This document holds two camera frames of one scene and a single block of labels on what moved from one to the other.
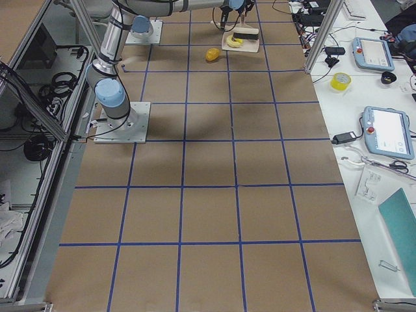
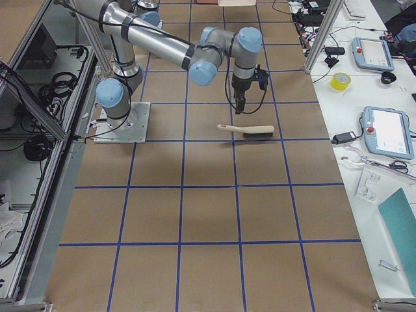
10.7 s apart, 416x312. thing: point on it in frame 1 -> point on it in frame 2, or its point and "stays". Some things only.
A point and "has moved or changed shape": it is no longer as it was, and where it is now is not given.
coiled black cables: [62, 87] stays
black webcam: [333, 53] stays
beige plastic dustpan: [248, 45] has moved or changed shape
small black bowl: [387, 77] stays
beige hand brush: [245, 30] has moved or changed shape
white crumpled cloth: [10, 222] stays
